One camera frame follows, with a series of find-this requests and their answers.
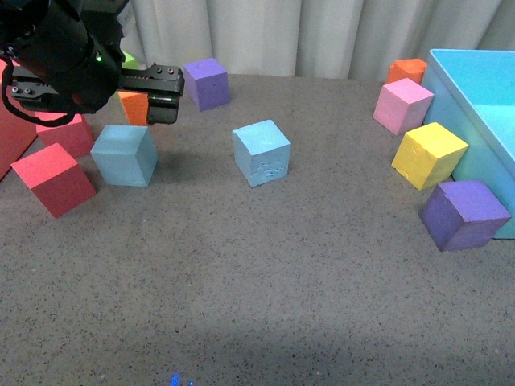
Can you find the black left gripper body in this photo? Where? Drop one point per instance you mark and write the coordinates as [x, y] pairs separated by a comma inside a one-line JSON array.
[[88, 93]]

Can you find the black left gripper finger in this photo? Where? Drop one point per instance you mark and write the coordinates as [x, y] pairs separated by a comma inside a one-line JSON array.
[[162, 109]]

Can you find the light blue block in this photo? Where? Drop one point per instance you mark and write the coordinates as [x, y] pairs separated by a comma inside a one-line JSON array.
[[125, 155], [262, 152]]

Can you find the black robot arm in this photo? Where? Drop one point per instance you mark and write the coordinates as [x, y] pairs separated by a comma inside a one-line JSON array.
[[64, 58]]

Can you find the orange foam block left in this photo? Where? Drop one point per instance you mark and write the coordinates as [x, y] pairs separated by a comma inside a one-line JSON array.
[[135, 106]]

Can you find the orange foam block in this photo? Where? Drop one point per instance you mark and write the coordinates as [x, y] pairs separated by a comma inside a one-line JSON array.
[[413, 69], [135, 106]]

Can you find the red foam block rear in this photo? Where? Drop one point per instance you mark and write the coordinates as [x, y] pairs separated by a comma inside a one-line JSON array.
[[76, 137]]

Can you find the red foam block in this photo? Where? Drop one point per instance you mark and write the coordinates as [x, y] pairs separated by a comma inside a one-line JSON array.
[[76, 137], [55, 178]]

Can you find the purple foam block rear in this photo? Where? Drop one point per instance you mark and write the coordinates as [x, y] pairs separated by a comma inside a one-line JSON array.
[[207, 83]]

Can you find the purple foam block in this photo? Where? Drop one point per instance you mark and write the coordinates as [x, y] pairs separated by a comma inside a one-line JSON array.
[[463, 214], [207, 83]]

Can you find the green foam block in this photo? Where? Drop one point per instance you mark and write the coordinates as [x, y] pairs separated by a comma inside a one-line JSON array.
[[129, 62]]

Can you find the red storage bin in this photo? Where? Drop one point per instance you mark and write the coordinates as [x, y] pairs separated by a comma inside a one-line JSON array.
[[16, 136]]

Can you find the red foam block front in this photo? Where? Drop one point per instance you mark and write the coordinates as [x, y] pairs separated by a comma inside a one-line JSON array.
[[55, 178]]

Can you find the white pleated curtain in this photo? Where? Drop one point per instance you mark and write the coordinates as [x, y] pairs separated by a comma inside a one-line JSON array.
[[328, 39]]

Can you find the pink foam block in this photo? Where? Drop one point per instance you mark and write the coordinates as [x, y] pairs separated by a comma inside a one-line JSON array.
[[402, 105]]

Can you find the orange foam block right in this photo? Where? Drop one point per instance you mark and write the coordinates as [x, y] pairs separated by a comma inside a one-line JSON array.
[[413, 69]]

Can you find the yellow foam block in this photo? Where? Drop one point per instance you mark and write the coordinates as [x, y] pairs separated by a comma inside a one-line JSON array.
[[428, 155]]

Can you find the blue storage bin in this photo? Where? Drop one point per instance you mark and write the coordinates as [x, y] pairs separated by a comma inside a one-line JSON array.
[[474, 99]]

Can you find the purple foam block front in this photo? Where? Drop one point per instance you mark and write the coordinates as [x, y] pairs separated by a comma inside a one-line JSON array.
[[463, 214]]

